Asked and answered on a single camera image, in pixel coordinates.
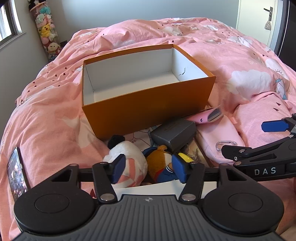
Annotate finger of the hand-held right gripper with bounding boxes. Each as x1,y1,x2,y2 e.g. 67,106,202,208
261,113,296,139
221,137,296,166

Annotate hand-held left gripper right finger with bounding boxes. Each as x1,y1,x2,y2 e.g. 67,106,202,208
172,153,249,204

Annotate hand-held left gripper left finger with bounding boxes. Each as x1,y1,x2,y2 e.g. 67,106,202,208
49,154,126,204

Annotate white plush with black ear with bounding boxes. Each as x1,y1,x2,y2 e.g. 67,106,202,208
103,135,148,187

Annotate photo print box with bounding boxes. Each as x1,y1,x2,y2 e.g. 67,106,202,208
183,139,213,167

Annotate orange bear plush blue outfit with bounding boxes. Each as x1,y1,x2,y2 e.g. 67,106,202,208
142,145,185,183

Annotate grey box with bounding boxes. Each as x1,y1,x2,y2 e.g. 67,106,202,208
150,119,197,153

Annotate orange cardboard box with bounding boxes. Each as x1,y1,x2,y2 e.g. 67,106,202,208
81,44,216,141

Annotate white paper sheet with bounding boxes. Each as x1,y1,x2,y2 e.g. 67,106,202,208
113,179,219,201

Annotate pink handheld device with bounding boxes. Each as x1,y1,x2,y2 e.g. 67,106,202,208
186,104,224,125

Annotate pink printed blanket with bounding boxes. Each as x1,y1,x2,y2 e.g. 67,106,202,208
0,18,296,234

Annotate dark wardrobe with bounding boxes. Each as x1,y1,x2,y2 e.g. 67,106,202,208
276,0,296,72

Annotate black smartphone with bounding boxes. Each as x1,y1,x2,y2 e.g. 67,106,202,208
6,146,31,202

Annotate white door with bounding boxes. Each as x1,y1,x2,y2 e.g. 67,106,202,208
237,0,288,50

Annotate clear tube of plush toys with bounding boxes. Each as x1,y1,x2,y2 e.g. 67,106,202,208
28,0,62,62

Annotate window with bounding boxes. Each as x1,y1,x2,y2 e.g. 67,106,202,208
0,0,22,49

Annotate black door handle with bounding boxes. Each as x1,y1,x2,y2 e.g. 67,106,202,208
264,6,273,22

